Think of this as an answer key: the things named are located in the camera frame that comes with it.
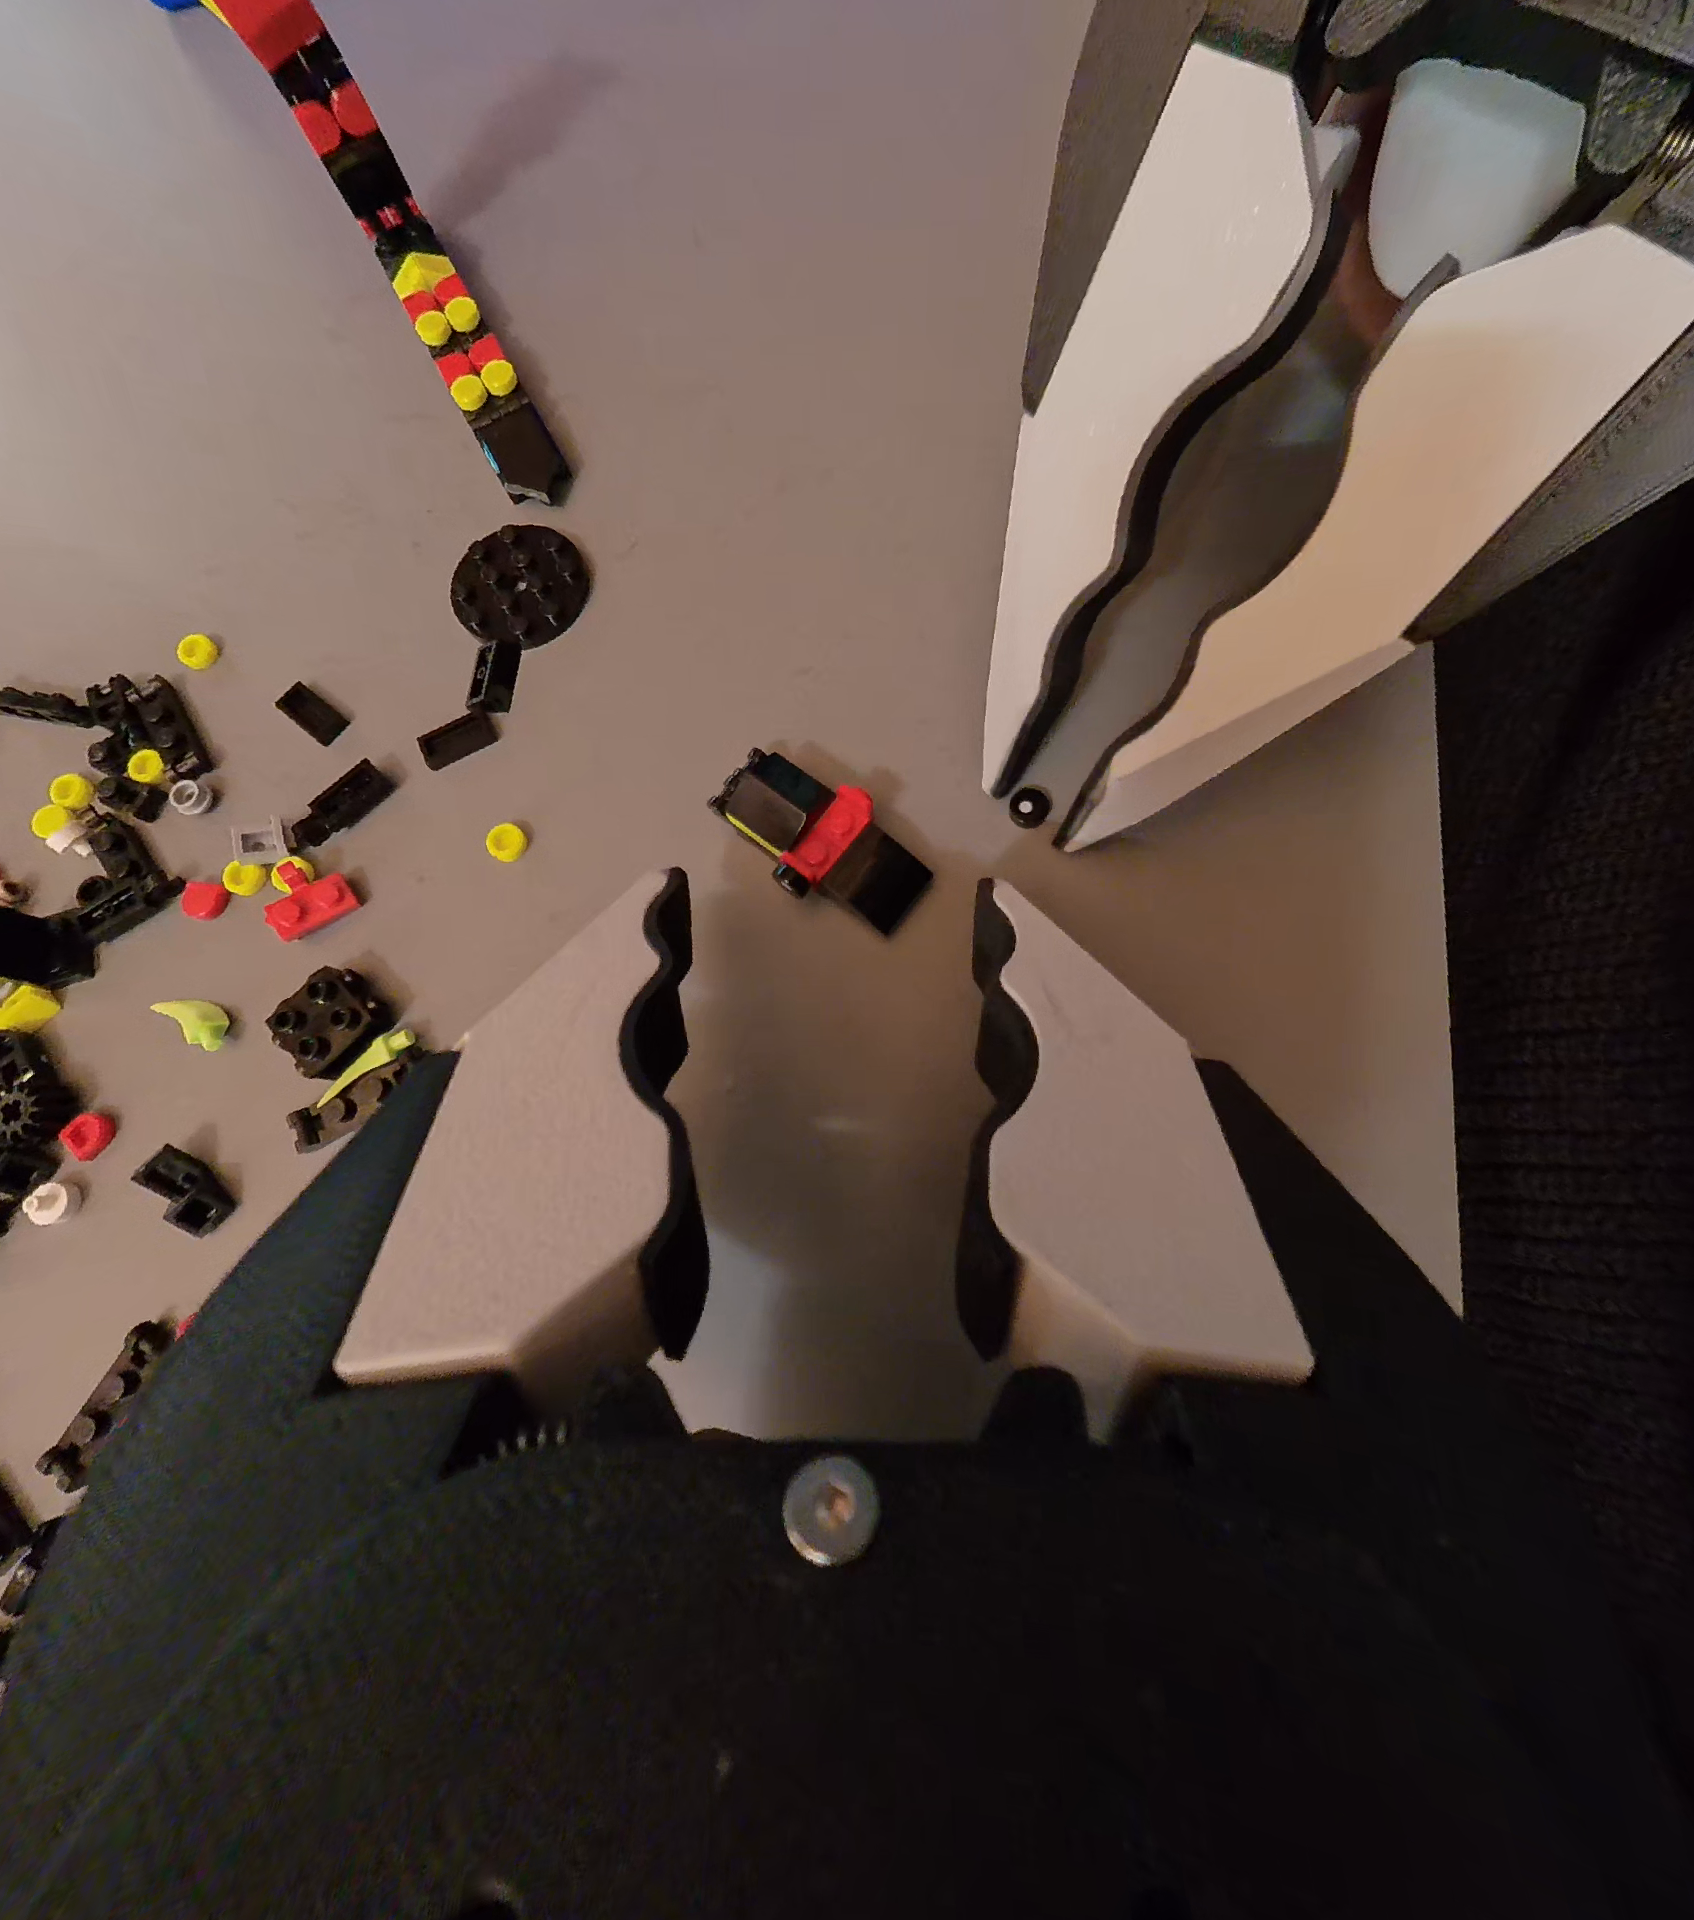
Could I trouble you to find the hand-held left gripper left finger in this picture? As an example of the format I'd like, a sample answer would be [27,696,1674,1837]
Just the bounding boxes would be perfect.
[336,868,713,1383]

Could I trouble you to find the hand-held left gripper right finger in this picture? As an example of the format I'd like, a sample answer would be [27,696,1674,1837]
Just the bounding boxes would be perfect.
[956,879,1313,1383]

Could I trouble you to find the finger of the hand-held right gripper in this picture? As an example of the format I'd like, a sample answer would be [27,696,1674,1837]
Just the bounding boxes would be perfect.
[1056,224,1694,852]
[981,41,1367,800]

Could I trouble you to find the small black red lego assembly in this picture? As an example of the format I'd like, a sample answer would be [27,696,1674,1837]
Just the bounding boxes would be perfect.
[706,749,938,938]

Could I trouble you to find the pile of loose lego pieces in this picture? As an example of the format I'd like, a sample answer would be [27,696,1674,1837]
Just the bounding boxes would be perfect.
[0,632,534,1697]

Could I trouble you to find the black round lego plate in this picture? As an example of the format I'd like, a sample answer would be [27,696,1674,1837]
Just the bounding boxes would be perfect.
[446,529,596,651]

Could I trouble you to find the long lego snake model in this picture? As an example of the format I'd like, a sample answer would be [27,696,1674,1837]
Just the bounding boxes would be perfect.
[191,0,576,507]

